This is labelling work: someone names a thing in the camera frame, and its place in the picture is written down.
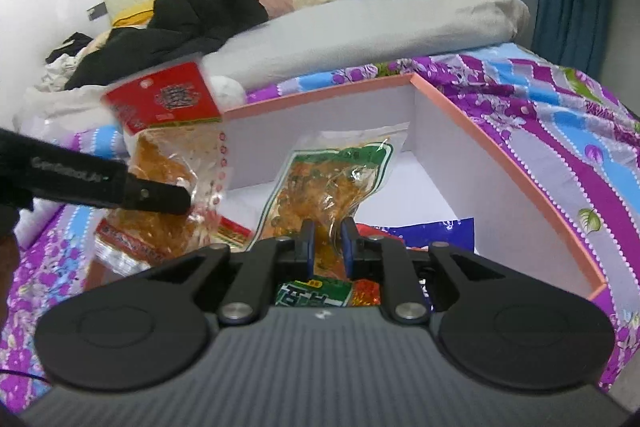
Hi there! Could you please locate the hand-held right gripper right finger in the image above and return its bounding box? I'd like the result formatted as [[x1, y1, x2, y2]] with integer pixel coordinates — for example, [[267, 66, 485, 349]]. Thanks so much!
[[340, 216, 506, 325]]

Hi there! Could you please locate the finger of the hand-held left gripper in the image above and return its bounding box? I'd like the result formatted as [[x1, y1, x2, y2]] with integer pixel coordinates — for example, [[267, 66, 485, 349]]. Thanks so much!
[[124, 174, 194, 216]]

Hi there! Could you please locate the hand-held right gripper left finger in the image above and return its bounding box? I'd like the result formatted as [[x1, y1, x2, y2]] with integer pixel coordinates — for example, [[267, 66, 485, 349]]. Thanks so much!
[[145, 219, 317, 326]]

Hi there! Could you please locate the green-label snack packet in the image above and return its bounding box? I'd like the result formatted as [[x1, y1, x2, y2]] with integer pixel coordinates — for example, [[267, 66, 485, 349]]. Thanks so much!
[[257, 141, 396, 309]]

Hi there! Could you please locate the blue snack packet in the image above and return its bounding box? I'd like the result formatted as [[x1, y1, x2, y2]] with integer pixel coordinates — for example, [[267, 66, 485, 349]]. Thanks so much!
[[359, 217, 476, 259]]

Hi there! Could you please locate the red-label snack packet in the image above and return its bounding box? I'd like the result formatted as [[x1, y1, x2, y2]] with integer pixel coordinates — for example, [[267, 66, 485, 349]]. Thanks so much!
[[94, 61, 256, 279]]

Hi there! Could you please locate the pink cardboard box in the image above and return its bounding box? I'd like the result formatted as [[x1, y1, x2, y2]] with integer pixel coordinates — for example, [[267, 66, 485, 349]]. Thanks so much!
[[219, 72, 609, 304]]

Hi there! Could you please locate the white crumpled cloth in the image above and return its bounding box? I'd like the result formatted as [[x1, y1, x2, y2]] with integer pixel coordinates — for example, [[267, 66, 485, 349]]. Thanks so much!
[[39, 54, 81, 90]]

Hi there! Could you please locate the small black garment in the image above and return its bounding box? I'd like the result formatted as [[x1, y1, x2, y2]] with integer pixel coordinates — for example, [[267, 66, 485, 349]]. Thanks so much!
[[45, 32, 94, 63]]

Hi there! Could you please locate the peach pillow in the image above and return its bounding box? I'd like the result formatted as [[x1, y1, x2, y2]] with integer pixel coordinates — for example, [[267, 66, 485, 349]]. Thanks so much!
[[82, 29, 114, 56]]

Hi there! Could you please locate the yellow blanket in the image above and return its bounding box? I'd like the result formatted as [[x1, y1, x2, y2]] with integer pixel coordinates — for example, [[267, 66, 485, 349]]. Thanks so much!
[[110, 4, 156, 28]]

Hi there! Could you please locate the black clothing heap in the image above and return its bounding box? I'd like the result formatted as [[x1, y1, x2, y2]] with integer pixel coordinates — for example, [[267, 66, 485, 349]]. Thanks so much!
[[64, 0, 271, 90]]

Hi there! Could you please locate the grey duvet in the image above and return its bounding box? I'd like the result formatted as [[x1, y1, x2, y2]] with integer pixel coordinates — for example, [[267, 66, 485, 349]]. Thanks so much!
[[12, 0, 531, 138]]

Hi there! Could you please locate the pink garment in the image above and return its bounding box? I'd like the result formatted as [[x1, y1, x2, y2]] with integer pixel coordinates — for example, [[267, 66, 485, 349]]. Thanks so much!
[[252, 0, 296, 20]]

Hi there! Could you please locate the floral bed sheet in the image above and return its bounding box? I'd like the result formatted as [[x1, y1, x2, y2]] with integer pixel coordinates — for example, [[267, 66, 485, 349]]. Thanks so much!
[[0, 42, 640, 399]]

